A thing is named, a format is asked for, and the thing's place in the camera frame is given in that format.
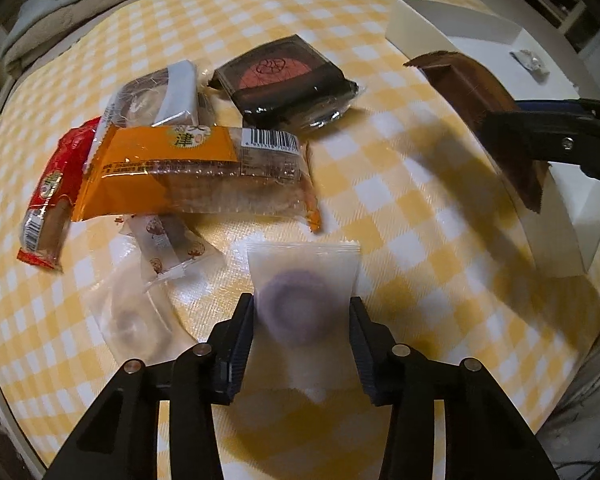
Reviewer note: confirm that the white deer mooncake packet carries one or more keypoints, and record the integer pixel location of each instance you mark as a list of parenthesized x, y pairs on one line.
[(170, 96)]

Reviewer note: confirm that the beige donut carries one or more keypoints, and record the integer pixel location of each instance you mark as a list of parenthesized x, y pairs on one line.
[(134, 318)]

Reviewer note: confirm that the black red mooncake packet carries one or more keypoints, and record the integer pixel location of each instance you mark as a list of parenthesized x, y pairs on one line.
[(287, 85)]

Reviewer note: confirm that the brown foil snack packet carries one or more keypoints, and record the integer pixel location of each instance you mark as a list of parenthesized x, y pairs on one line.
[(487, 109)]

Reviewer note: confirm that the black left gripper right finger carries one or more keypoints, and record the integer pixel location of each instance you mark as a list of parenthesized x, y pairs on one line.
[(371, 344)]

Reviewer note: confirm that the small clear patterned snack packet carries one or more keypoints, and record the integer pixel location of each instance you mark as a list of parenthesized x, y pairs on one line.
[(169, 250)]

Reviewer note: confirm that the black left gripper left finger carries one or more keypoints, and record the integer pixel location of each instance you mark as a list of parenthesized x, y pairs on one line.
[(231, 342)]

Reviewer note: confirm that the small white candy packet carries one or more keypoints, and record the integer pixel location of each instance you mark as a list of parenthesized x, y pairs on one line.
[(532, 63)]

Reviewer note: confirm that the beige folded blanket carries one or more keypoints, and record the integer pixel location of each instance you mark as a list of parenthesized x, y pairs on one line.
[(45, 5)]

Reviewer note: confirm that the orange pastry packet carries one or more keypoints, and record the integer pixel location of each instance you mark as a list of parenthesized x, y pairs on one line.
[(199, 170)]

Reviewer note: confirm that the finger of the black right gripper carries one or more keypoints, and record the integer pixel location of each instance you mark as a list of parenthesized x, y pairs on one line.
[(584, 107), (550, 142)]

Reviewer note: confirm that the purple donut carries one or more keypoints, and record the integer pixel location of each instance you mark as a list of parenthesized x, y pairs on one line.
[(302, 293)]

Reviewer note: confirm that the red pastry packet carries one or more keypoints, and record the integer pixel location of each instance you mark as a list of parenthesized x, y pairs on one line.
[(47, 219)]

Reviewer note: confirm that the white cardboard tray box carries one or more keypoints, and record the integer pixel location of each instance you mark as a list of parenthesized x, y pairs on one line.
[(565, 235)]

